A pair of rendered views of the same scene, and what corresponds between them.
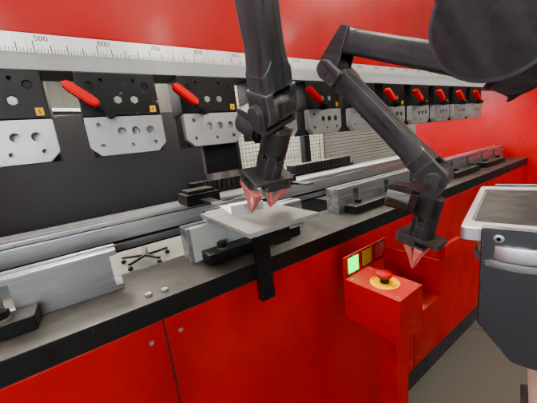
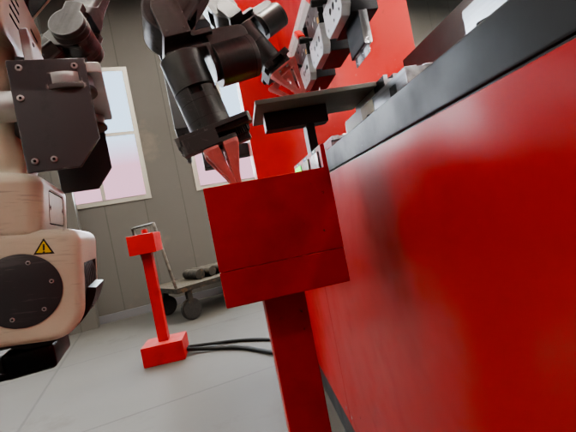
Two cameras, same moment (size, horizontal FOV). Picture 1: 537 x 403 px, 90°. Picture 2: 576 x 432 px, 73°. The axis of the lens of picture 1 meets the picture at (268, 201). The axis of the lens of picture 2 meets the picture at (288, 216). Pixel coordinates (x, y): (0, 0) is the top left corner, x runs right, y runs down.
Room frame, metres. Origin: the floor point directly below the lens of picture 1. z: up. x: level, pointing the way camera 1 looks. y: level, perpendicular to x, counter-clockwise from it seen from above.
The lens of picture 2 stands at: (0.95, -0.82, 0.76)
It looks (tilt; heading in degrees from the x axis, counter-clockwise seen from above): 1 degrees down; 116
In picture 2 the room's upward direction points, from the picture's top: 11 degrees counter-clockwise
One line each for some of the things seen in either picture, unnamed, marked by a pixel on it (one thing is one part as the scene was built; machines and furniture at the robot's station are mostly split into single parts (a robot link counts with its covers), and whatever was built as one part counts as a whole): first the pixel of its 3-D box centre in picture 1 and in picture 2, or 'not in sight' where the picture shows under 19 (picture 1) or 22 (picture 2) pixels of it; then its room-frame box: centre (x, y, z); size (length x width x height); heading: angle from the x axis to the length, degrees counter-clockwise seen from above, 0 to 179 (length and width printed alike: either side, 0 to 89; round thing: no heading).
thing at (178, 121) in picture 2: not in sight; (183, 105); (-0.33, 0.83, 1.42); 0.45 x 0.12 x 0.36; 128
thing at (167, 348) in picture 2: not in sight; (155, 293); (-0.94, 0.98, 0.42); 0.25 x 0.20 x 0.83; 33
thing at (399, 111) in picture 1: (385, 106); not in sight; (1.18, -0.54, 1.26); 0.15 x 0.09 x 0.17; 123
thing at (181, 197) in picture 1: (205, 197); not in sight; (0.90, 0.21, 1.01); 0.26 x 0.12 x 0.05; 33
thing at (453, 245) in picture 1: (451, 248); not in sight; (1.19, -0.83, 0.59); 0.15 x 0.02 x 0.07; 123
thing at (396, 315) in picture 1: (391, 285); (268, 224); (0.67, -0.31, 0.75); 0.20 x 0.16 x 0.18; 124
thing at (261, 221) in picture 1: (254, 214); (309, 105); (0.64, 0.04, 1.00); 0.26 x 0.18 x 0.01; 33
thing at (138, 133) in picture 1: (121, 117); (327, 32); (0.64, 0.31, 1.26); 0.15 x 0.09 x 0.17; 123
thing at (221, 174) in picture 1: (221, 161); (359, 40); (0.77, 0.12, 1.13); 0.10 x 0.02 x 0.10; 123
